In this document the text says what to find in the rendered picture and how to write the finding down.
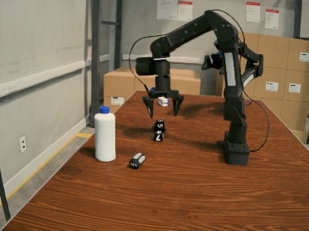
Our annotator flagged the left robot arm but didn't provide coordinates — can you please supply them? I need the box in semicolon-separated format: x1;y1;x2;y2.
135;10;250;155

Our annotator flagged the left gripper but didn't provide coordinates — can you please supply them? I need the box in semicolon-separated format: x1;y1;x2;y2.
142;76;184;119

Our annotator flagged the small white box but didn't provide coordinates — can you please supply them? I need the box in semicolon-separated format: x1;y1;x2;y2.
158;97;169;106

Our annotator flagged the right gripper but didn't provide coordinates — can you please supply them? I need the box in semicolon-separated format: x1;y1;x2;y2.
201;52;224;74

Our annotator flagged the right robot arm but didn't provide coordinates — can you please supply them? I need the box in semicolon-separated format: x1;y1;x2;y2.
214;40;264;88

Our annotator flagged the white bottle with blue cap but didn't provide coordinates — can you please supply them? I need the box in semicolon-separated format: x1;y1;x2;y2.
94;106;115;162

